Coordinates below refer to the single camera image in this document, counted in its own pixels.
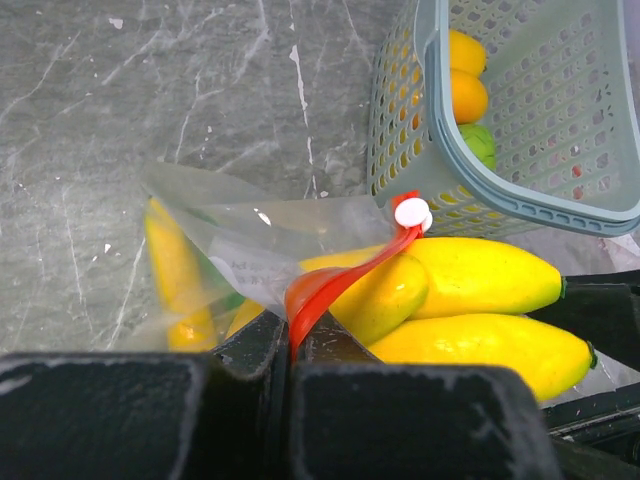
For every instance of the clear zip bag orange zipper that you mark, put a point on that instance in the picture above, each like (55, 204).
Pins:
(293, 258)

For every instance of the light blue plastic basket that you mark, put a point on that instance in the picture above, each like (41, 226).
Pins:
(561, 111)

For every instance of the green toy cabbage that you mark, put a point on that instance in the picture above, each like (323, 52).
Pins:
(480, 141)

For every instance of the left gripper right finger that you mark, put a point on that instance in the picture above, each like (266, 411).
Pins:
(354, 417)

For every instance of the yellow toy mango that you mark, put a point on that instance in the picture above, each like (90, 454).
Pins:
(466, 53)

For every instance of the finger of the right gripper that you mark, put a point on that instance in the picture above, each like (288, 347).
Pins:
(597, 437)
(603, 309)

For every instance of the orange toy mango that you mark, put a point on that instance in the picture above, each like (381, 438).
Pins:
(469, 97)

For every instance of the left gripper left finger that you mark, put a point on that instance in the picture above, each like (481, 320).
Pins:
(124, 415)

